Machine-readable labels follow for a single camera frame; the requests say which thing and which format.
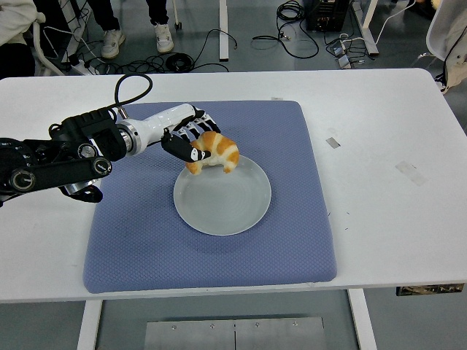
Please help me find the thin pole with caster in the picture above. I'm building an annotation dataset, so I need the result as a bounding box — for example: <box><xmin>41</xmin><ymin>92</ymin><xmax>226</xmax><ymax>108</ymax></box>
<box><xmin>171</xmin><ymin>0</ymin><xmax>183</xmax><ymax>30</ymax></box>

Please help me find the blue quilted mat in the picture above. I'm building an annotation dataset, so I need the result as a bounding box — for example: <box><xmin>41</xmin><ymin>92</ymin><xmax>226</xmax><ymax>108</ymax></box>
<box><xmin>82</xmin><ymin>100</ymin><xmax>338</xmax><ymax>295</ymax></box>

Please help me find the black cable coil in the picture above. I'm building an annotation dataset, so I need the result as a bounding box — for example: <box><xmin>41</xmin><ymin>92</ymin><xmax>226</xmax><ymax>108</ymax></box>
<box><xmin>166</xmin><ymin>52</ymin><xmax>194</xmax><ymax>72</ymax></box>

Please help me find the white table leg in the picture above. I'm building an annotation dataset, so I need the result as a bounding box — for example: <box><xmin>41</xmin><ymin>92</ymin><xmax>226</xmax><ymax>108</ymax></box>
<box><xmin>347</xmin><ymin>288</ymin><xmax>378</xmax><ymax>350</ymax></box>
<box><xmin>76</xmin><ymin>299</ymin><xmax>104</xmax><ymax>350</ymax></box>

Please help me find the long black cable loop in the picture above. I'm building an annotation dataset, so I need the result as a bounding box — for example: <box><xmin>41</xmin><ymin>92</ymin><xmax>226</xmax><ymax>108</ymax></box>
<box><xmin>252</xmin><ymin>0</ymin><xmax>320</xmax><ymax>59</ymax></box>

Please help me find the large grey tape piece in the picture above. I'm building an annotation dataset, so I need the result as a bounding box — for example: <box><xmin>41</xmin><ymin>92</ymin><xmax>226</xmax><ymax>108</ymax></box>
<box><xmin>395</xmin><ymin>160</ymin><xmax>428</xmax><ymax>187</ymax></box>

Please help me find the person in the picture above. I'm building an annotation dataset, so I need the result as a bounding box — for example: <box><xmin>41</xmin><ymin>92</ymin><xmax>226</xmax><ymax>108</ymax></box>
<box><xmin>0</xmin><ymin>0</ymin><xmax>47</xmax><ymax>77</ymax></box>
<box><xmin>88</xmin><ymin>0</ymin><xmax>172</xmax><ymax>60</ymax></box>
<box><xmin>436</xmin><ymin>21</ymin><xmax>467</xmax><ymax>94</ymax></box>

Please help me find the black equipment box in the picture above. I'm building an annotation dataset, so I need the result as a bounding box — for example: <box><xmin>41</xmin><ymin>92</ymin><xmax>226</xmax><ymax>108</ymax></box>
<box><xmin>305</xmin><ymin>0</ymin><xmax>346</xmax><ymax>32</ymax></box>

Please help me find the black power adapter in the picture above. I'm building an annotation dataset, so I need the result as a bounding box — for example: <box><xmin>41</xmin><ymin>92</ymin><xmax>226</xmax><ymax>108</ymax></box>
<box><xmin>326</xmin><ymin>39</ymin><xmax>347</xmax><ymax>58</ymax></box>

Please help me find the black cable with plug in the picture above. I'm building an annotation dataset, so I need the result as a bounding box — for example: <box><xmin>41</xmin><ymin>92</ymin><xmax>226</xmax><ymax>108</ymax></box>
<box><xmin>193</xmin><ymin>28</ymin><xmax>240</xmax><ymax>72</ymax></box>

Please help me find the white office chair frame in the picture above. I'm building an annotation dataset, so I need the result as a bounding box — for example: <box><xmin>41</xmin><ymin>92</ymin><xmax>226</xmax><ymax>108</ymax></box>
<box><xmin>31</xmin><ymin>20</ymin><xmax>66</xmax><ymax>77</ymax></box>

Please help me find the white desk leg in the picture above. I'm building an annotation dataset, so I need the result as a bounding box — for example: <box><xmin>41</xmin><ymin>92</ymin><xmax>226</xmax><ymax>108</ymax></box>
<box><xmin>217</xmin><ymin>0</ymin><xmax>231</xmax><ymax>61</ymax></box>
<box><xmin>350</xmin><ymin>0</ymin><xmax>380</xmax><ymax>56</ymax></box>

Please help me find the white cable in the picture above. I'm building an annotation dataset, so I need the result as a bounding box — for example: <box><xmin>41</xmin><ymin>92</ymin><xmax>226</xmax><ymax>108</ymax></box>
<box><xmin>339</xmin><ymin>0</ymin><xmax>417</xmax><ymax>43</ymax></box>

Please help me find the white power strip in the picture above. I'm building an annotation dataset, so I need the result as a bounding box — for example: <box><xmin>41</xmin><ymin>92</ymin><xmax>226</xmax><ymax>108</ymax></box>
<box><xmin>71</xmin><ymin>60</ymin><xmax>96</xmax><ymax>77</ymax></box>

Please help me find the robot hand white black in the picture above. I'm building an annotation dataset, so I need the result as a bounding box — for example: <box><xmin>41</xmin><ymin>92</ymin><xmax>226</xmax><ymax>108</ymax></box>
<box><xmin>136</xmin><ymin>103</ymin><xmax>223</xmax><ymax>164</ymax></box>

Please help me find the white chair shell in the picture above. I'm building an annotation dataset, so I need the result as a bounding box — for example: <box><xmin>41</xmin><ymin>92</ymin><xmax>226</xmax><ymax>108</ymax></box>
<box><xmin>425</xmin><ymin>0</ymin><xmax>467</xmax><ymax>70</ymax></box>

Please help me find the grey round plate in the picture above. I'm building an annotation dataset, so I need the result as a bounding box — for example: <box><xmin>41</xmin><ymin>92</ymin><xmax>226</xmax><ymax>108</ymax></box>
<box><xmin>173</xmin><ymin>155</ymin><xmax>273</xmax><ymax>236</ymax></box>

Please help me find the croissant bread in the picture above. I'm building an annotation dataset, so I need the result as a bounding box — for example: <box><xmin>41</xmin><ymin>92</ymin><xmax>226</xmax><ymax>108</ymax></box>
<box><xmin>185</xmin><ymin>131</ymin><xmax>241</xmax><ymax>176</ymax></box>

